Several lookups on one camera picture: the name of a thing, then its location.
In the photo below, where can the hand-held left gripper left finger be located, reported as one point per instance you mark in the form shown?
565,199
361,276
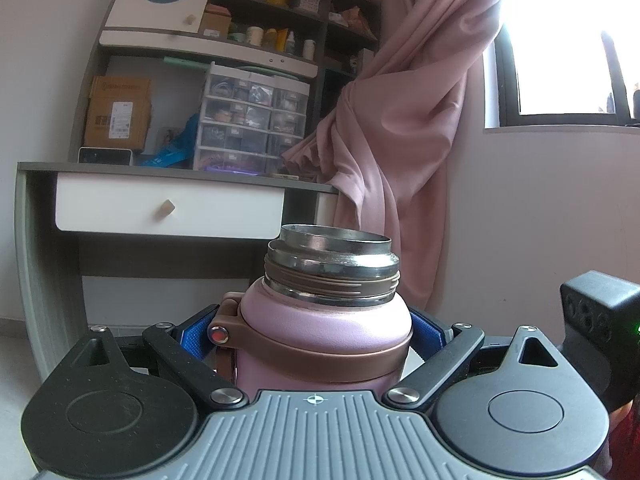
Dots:
192,338

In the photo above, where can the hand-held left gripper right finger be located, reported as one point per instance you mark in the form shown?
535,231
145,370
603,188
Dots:
431,336

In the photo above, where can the pink water bottle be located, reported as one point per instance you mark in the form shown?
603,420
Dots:
325,330

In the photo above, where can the dark red cloth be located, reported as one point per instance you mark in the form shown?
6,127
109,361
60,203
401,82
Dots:
627,435

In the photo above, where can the white desk drawer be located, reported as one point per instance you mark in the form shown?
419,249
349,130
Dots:
110,205

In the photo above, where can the grey wooden desk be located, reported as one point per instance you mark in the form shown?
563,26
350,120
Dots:
40,285

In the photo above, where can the blue ribbon bundle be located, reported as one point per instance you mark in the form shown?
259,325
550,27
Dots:
170,157

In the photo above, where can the flat yellow-edged item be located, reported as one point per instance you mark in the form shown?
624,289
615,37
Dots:
286,177

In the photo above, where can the pink curtain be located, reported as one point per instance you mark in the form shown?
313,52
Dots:
400,150

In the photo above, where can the clear plastic drawer organizer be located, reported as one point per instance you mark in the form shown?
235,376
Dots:
250,120

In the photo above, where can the brown cardboard box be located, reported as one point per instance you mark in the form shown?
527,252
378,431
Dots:
117,112

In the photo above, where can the dark framed window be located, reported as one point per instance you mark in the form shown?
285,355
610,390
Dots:
505,85

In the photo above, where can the grey shelf unit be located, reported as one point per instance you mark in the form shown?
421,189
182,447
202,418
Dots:
210,50

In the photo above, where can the green jar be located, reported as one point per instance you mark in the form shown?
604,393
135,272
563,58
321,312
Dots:
236,37

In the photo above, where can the cream jar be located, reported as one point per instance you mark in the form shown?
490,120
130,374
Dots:
254,36

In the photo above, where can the yellow bottle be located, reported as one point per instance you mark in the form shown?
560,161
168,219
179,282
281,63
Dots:
270,39

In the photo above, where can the white dropper bottle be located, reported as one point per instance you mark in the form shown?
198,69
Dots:
291,44

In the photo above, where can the orange tube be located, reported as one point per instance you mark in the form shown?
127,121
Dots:
282,40

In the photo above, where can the small white bottle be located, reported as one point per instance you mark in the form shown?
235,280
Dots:
308,49

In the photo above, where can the small brown pink box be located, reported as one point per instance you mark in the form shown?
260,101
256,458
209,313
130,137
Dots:
216,21

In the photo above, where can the orange snack packet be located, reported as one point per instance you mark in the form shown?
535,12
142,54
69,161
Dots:
352,21

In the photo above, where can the white floral cabinet door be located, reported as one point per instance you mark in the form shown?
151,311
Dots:
160,5

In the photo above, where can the grey patterned box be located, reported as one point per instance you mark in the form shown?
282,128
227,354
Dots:
306,1

